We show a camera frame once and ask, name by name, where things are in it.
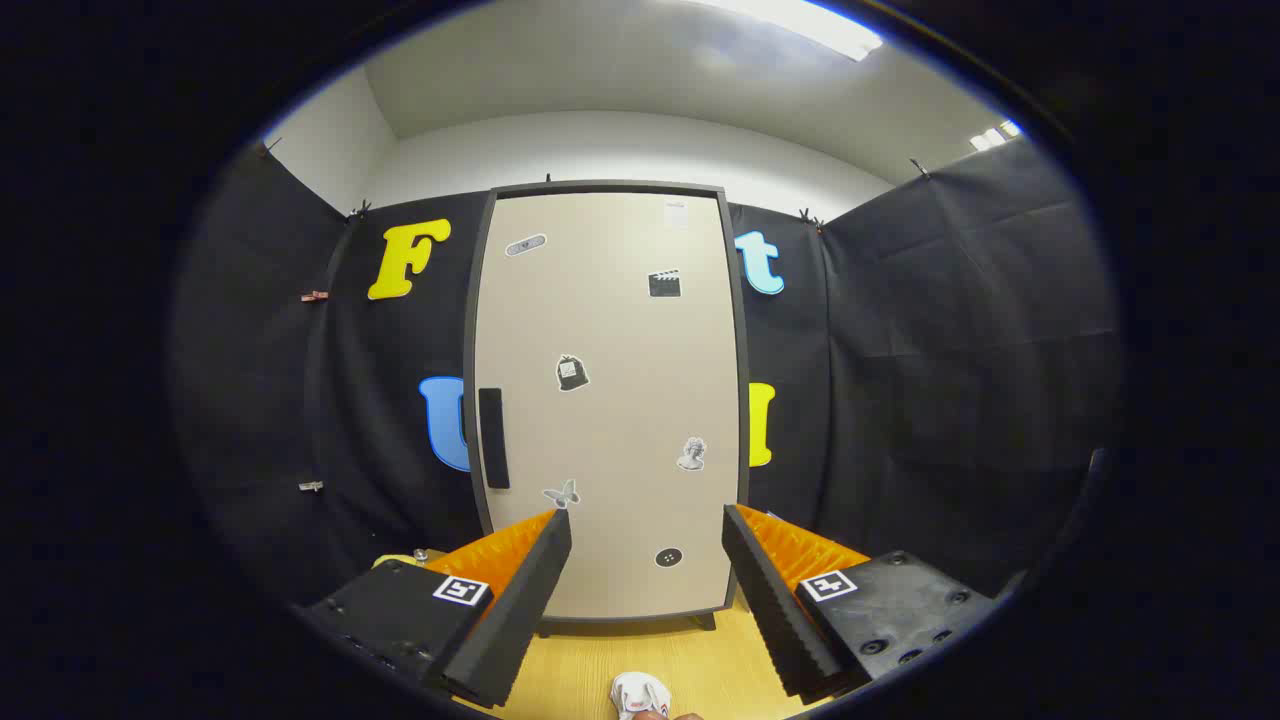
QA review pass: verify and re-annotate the beige shoe cabinet door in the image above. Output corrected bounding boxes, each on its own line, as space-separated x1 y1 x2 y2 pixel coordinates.
472 190 743 621

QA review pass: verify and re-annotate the black backdrop cloth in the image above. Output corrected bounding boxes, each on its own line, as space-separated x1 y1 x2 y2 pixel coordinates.
170 135 1121 611

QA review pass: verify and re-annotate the black cabinet door handle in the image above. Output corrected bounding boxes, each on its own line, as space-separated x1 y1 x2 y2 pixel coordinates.
478 388 511 490

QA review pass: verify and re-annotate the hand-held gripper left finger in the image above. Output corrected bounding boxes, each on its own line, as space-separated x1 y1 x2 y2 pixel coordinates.
300 508 573 709

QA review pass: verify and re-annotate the white shoe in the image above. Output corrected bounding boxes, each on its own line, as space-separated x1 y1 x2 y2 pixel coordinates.
610 672 673 720

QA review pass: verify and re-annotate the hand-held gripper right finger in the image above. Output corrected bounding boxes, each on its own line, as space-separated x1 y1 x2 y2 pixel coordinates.
722 503 1006 706

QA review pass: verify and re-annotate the grey shoe cabinet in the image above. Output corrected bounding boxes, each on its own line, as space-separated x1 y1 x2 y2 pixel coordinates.
463 181 751 636

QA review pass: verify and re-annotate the ceiling light panel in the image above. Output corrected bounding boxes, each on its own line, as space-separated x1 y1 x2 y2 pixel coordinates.
968 119 1024 152
700 0 886 61

